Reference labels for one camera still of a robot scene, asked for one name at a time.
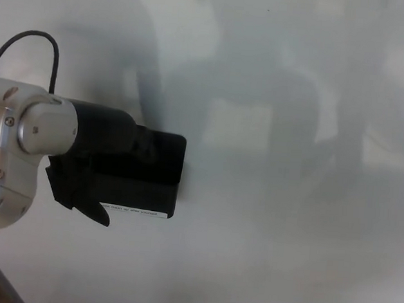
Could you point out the black magnetic marker holder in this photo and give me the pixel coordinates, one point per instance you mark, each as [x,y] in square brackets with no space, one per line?
[158,176]

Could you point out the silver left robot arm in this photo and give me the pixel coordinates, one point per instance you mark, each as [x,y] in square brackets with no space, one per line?
[11,145]

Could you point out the white glossy whiteboard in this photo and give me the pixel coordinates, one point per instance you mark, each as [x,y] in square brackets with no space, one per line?
[271,205]

